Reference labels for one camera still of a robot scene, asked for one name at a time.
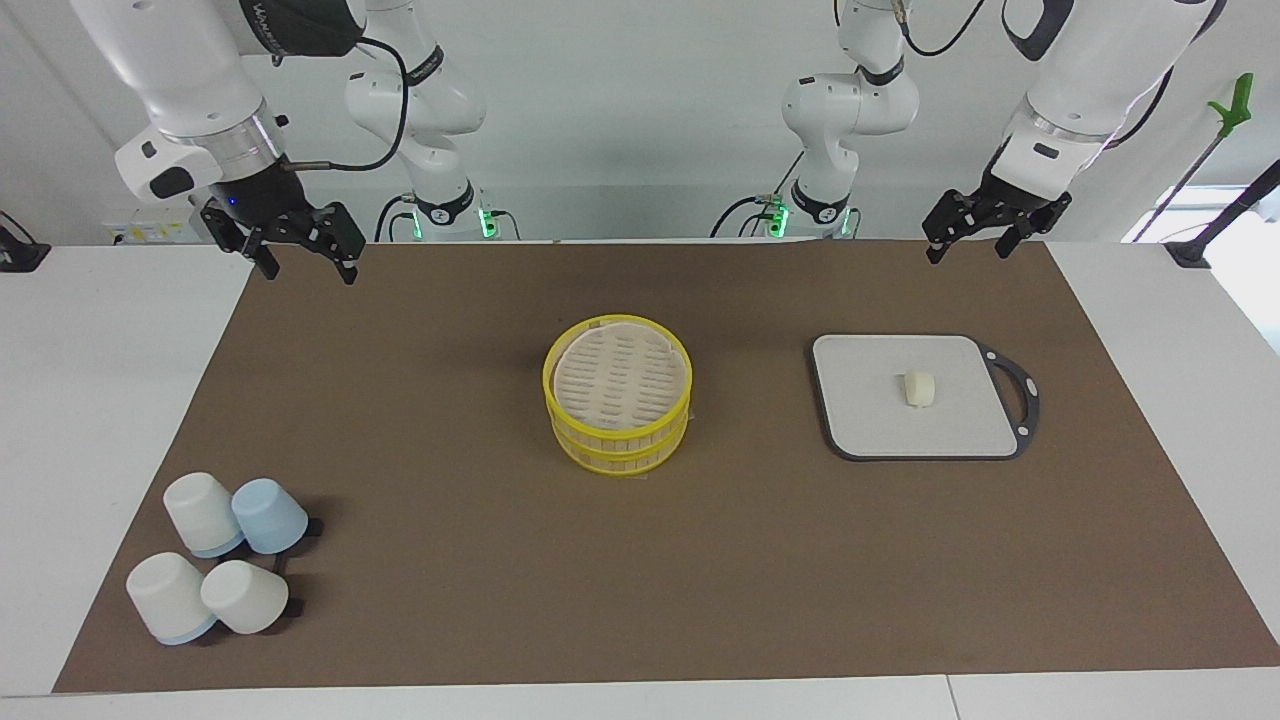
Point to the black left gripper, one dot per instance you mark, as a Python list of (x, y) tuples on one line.
[(1015, 205)]

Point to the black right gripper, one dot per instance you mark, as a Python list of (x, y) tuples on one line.
[(255, 200)]

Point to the white steamed bun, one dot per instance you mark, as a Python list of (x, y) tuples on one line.
[(918, 389)]

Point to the white perforated steamer liner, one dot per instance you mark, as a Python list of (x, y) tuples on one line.
[(620, 375)]

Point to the yellow steamer tier with liner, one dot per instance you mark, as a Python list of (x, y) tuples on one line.
[(620, 432)]

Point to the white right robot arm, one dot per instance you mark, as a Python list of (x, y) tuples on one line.
[(190, 70)]

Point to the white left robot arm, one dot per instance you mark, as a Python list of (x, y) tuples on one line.
[(1090, 70)]

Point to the yellow steamer tier bare slats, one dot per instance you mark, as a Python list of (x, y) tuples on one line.
[(620, 462)]

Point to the white power strip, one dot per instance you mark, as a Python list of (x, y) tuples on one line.
[(150, 228)]

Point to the white cutting board grey rim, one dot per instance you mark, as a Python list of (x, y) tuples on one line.
[(900, 420)]

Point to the light blue bottle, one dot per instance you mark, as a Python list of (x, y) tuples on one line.
[(270, 515)]

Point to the green clamp on metal rod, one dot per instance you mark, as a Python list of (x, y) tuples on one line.
[(1232, 105)]

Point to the black table clamp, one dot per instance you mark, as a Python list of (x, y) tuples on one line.
[(18, 255)]

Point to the white bottle bottom right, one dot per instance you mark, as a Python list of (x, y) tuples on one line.
[(200, 512)]

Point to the white bottle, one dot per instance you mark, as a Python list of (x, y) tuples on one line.
[(200, 512), (168, 598), (245, 597)]

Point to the white bottle top left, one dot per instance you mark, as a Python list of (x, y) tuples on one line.
[(245, 597)]

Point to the brown table mat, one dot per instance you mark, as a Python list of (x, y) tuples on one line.
[(500, 560)]

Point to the white bottle top right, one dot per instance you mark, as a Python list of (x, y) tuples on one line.
[(168, 598)]

